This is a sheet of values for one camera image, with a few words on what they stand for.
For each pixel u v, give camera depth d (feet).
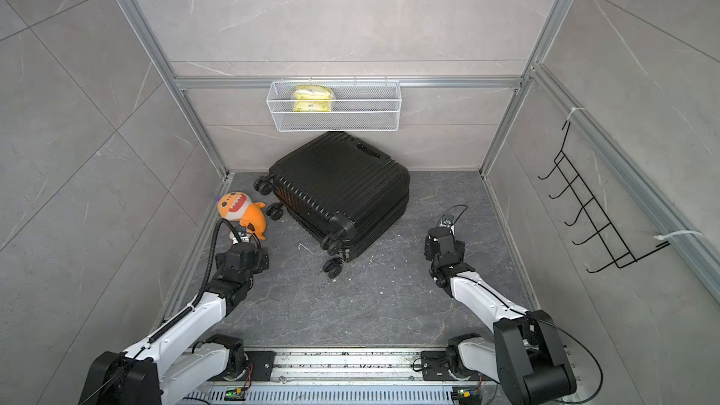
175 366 1.54
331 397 2.29
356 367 2.45
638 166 1.82
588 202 2.20
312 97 2.88
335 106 2.89
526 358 1.33
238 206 3.22
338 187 2.82
